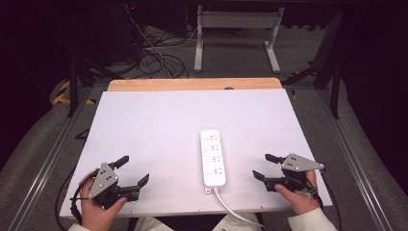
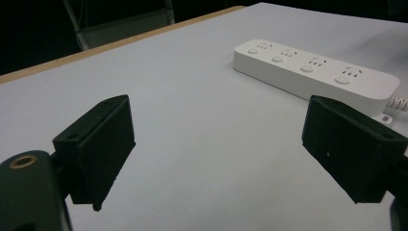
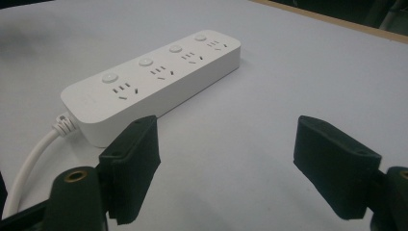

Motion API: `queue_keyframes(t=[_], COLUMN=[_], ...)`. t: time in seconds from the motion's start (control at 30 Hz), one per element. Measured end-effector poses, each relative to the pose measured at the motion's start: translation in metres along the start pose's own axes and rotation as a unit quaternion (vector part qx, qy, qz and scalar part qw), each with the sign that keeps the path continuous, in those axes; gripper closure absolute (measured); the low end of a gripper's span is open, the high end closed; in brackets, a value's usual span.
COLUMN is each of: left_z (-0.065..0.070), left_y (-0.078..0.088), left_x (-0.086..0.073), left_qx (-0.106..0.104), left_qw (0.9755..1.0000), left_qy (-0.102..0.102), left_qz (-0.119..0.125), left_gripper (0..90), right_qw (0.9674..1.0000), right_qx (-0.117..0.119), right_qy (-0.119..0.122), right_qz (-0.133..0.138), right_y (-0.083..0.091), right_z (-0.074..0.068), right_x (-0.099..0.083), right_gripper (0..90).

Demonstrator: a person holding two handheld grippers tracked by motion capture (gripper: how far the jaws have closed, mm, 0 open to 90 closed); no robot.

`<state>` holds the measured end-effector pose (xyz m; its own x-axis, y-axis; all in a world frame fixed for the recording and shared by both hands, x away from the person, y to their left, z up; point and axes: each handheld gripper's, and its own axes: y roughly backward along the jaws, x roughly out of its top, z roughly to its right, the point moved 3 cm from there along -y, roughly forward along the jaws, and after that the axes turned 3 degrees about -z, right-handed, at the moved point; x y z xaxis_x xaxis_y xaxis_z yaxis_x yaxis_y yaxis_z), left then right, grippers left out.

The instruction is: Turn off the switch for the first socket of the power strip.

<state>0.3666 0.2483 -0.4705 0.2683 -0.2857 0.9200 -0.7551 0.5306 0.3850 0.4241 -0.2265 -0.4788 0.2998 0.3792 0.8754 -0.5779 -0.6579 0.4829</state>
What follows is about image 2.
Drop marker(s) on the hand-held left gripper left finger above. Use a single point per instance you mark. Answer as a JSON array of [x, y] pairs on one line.
[[99, 150]]

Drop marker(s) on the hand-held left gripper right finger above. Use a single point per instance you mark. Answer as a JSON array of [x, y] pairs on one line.
[[349, 154]]

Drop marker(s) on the white power strip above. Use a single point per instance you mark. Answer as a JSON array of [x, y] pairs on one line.
[[312, 72]]

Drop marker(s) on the metal stand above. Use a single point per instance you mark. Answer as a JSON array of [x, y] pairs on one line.
[[125, 24]]

